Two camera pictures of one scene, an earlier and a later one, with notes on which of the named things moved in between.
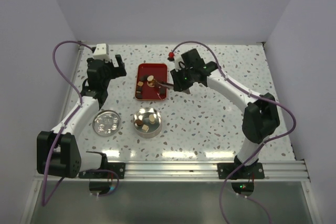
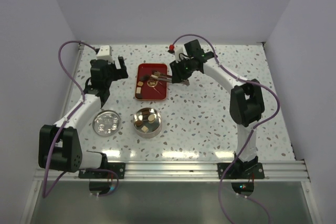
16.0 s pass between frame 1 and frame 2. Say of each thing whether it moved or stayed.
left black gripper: stayed
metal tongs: moved
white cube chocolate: stayed
